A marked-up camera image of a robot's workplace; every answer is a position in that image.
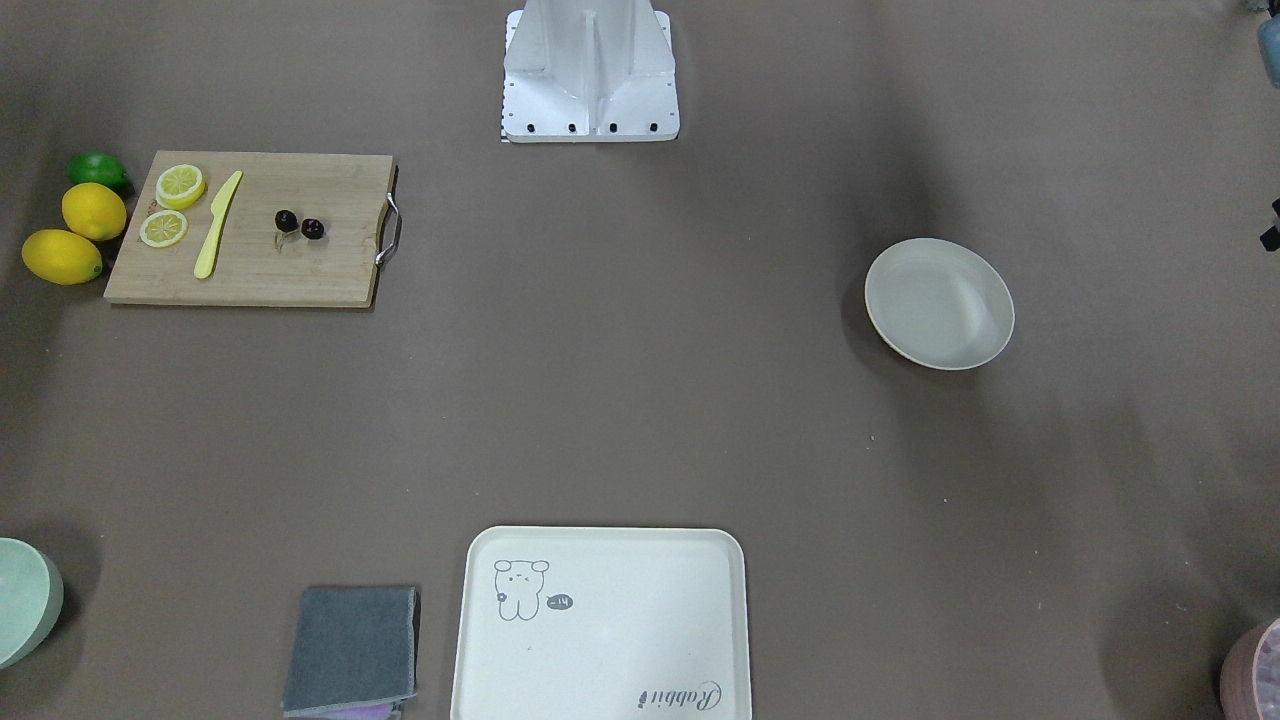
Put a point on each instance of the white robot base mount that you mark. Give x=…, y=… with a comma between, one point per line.
x=589, y=72

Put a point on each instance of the yellow plastic knife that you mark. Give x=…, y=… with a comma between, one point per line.
x=220, y=205

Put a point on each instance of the grey folded cloth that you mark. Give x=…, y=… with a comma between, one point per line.
x=354, y=653

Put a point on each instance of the cream rabbit tray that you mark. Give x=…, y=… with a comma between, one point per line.
x=603, y=623

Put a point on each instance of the green lime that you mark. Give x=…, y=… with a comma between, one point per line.
x=100, y=168

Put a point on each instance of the upper yellow lemon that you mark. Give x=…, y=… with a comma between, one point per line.
x=94, y=211

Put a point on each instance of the lower yellow lemon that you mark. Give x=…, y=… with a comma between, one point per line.
x=62, y=257

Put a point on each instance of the mint green bowl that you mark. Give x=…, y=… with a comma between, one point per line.
x=32, y=593

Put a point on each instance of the yellow lemon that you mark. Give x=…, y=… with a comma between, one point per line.
x=94, y=211
x=62, y=257

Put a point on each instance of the lemon slice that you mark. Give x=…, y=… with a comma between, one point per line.
x=163, y=228
x=179, y=187

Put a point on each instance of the upper lemon slice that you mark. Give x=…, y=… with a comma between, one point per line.
x=179, y=187

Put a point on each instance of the cream round plate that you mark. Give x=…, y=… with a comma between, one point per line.
x=939, y=305

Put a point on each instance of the pink bowl with ice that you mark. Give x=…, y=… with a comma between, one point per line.
x=1249, y=678

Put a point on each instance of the lower lemon slice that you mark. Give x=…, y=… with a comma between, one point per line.
x=163, y=228

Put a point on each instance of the bamboo cutting board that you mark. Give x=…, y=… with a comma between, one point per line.
x=350, y=194

